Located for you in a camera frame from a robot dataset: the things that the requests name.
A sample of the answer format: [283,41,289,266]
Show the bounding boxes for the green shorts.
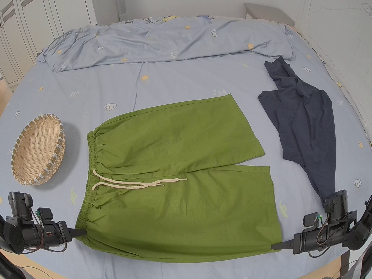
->
[75,93,283,263]

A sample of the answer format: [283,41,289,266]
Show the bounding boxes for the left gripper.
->
[42,220,72,247]

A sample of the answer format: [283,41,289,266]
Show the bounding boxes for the pale blue quilt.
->
[36,13,297,72]

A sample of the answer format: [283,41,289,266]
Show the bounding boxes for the grey bedside table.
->
[244,2,295,25]

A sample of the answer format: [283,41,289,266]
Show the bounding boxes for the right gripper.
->
[293,225,332,255]

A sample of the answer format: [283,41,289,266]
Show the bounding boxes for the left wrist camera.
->
[36,208,54,224]

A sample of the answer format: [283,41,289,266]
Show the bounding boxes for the round woven basket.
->
[12,114,66,186]

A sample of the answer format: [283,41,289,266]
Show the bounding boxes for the dark blue garment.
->
[257,56,338,203]

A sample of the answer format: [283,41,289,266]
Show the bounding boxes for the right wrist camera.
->
[303,212,323,229]

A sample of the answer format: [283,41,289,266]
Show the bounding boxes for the white wardrobe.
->
[0,0,98,92]

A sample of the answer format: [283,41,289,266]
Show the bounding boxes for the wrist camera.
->
[36,208,54,224]
[303,212,323,229]

